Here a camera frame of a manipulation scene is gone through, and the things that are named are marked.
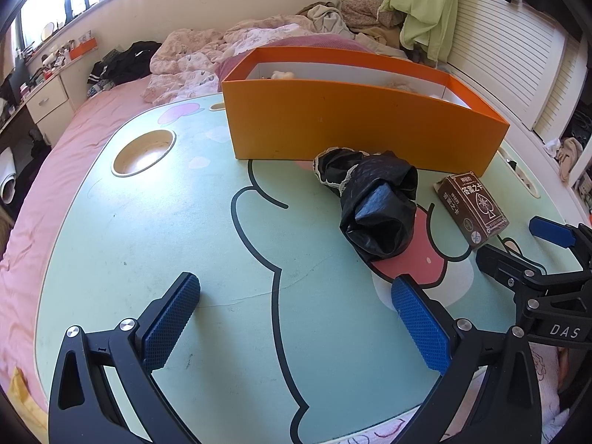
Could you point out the orange cardboard box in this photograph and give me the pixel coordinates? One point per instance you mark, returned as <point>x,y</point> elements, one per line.
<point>294,102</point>

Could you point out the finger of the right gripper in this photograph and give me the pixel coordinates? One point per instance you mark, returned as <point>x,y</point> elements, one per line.
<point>517,275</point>
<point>552,232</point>

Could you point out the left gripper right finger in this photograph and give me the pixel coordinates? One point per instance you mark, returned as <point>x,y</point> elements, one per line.
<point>488,390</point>

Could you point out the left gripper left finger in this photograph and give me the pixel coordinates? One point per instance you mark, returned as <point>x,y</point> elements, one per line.
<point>82,406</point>

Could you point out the white bedside drawer cabinet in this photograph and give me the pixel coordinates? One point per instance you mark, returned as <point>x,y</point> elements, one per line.
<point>51,109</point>

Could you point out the green hanging garment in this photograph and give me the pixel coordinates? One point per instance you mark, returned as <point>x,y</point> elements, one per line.
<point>428,24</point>

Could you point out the pink floral quilt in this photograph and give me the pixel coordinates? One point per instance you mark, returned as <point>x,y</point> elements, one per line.
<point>186,64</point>

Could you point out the beige clothes pile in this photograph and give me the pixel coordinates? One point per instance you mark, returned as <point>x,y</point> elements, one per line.
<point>361,20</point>

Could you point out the green cartoon lap table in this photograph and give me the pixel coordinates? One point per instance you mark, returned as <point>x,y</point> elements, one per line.
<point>295,338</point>

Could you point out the orange shelf organizer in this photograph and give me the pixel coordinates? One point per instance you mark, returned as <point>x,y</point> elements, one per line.
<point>82,48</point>

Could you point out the black plastic bag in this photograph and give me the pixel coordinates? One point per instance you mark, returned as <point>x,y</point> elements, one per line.
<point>378,206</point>

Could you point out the black clothes pile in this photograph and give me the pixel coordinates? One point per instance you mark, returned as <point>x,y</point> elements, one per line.
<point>119,67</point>

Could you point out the black lace fabric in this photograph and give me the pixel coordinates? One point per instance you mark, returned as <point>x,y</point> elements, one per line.
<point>334,166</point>

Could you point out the pink bed sheet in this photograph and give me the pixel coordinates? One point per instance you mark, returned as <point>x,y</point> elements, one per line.
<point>30,243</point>

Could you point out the brown playing card box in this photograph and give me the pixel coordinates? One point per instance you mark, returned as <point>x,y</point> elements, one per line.
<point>472,207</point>

